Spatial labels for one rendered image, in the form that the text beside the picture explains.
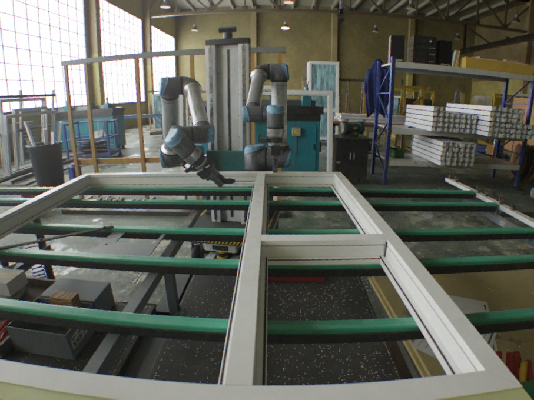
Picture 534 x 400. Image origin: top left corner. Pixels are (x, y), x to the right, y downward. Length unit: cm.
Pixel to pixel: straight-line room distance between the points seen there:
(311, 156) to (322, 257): 445
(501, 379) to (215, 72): 242
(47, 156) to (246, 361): 537
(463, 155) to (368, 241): 470
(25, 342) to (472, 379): 119
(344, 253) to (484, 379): 55
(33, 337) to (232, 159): 186
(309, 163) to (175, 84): 364
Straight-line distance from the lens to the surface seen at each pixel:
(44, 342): 119
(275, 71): 229
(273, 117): 168
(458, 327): 70
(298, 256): 97
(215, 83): 256
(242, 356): 56
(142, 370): 110
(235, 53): 258
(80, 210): 445
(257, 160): 232
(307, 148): 534
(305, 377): 100
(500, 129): 571
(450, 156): 551
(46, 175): 580
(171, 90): 212
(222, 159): 255
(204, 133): 164
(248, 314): 65
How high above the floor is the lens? 133
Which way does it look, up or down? 18 degrees down
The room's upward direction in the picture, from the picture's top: straight up
